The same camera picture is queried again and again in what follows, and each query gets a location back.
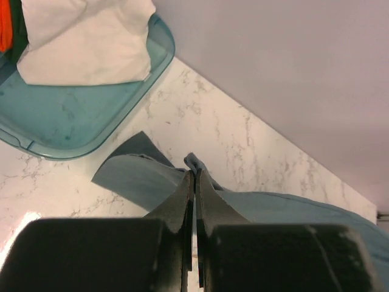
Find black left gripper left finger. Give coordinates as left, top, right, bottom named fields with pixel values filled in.
left=1, top=171, right=194, bottom=291

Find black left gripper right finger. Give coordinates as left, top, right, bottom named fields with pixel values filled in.
left=195, top=170, right=388, bottom=291

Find grey-blue t-shirt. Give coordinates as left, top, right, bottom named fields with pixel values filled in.
left=92, top=132, right=388, bottom=273

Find teal plastic bin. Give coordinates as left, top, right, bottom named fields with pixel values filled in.
left=1, top=13, right=175, bottom=160

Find crumpled white t-shirt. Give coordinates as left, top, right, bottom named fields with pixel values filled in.
left=17, top=1, right=156, bottom=86

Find dark green t-shirt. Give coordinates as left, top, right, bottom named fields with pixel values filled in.
left=5, top=0, right=29, bottom=64

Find orange t-shirt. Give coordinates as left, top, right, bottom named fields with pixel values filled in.
left=0, top=0, right=13, bottom=53

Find right aluminium frame post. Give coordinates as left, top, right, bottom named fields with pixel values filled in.
left=376, top=211, right=389, bottom=221

